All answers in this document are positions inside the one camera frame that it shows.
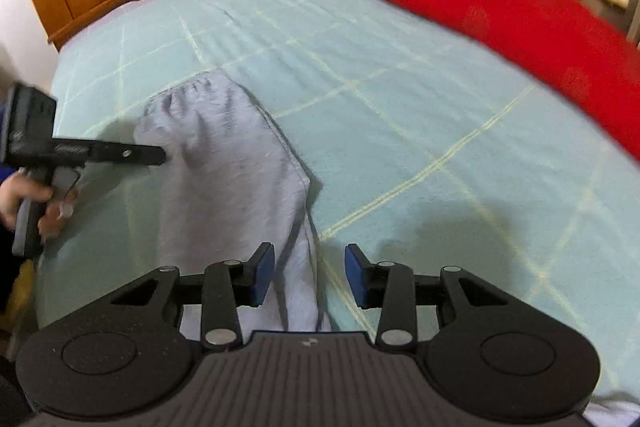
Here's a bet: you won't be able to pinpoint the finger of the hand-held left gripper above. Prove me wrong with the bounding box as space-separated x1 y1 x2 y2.
92 143 168 167

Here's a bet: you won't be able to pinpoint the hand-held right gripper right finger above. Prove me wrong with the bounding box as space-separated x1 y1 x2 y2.
345 243 543 351

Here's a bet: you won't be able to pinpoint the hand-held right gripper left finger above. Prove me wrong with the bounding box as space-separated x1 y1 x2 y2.
75 242 276 351

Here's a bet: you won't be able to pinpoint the grey pants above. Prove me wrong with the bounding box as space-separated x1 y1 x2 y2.
132 71 333 333

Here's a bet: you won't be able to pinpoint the person's left hand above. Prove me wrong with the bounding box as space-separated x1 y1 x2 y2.
0 172 80 240

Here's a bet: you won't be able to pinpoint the light blue checked bed sheet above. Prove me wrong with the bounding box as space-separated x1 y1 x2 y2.
35 0 640 413

